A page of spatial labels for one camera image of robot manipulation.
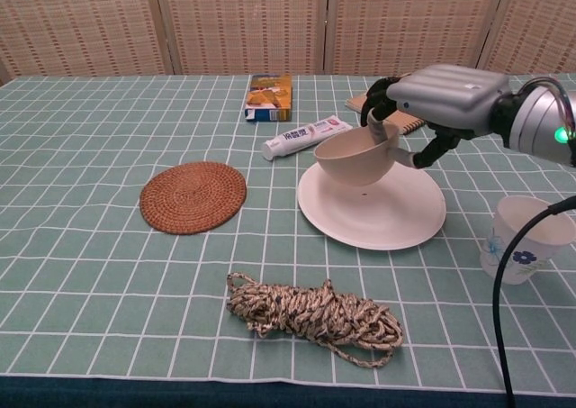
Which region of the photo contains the kraft spiral notebook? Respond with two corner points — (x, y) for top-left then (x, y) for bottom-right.
(345, 91), (427, 137)

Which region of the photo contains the orange blue snack box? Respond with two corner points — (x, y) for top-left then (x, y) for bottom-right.
(245, 74), (294, 122)

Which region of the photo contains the white floral paper cup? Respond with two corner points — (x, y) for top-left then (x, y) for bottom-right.
(479, 195), (576, 286)

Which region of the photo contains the beige braided rope bundle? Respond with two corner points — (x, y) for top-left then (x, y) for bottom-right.
(226, 271), (405, 368)

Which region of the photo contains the white round plate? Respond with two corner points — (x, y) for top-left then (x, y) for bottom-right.
(297, 159), (447, 250)

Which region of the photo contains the off-white bowl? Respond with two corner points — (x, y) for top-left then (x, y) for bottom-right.
(313, 122), (401, 188)

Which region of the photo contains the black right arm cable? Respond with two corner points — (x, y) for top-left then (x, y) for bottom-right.
(491, 200), (576, 408)

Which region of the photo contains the bamboo folding screen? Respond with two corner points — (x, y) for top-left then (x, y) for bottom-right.
(0, 0), (576, 86)

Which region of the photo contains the green checked tablecloth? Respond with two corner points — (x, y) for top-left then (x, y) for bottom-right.
(0, 73), (576, 408)

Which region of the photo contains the white toothpaste tube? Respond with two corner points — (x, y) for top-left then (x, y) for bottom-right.
(261, 116), (353, 162)

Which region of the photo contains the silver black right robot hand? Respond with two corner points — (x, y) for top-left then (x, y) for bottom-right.
(359, 64), (512, 169)

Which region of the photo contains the brown woven round coaster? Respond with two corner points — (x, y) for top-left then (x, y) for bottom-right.
(139, 161), (248, 235)

